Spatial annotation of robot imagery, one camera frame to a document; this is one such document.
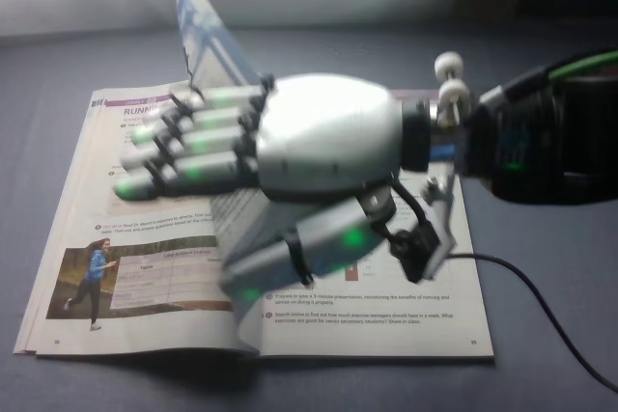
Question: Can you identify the black cable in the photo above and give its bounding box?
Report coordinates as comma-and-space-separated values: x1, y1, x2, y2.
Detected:
446, 251, 618, 385

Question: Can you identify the textbook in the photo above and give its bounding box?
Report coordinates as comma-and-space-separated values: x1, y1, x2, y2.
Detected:
12, 0, 496, 363

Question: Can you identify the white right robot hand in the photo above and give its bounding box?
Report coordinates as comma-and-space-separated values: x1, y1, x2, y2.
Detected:
111, 72, 405, 302

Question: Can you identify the thick green cable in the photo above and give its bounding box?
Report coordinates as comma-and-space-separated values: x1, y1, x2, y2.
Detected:
548, 48, 618, 81

